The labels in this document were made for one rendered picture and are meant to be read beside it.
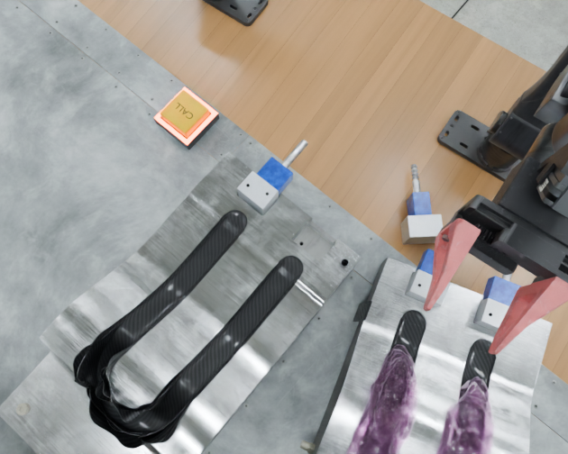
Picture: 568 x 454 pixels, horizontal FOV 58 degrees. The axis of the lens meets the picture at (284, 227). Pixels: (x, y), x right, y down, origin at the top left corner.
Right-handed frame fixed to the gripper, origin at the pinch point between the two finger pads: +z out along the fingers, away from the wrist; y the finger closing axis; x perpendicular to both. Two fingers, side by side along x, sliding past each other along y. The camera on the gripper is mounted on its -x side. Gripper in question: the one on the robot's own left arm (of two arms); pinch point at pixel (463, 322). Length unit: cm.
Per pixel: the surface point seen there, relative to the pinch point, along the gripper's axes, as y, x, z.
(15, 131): -71, 39, 7
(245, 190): -29.0, 27.7, -4.9
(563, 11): 3, 125, -147
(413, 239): -4.4, 36.2, -15.0
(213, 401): -15.5, 26.4, 21.2
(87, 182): -55, 39, 7
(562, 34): 8, 124, -138
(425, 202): -6.1, 35.5, -21.0
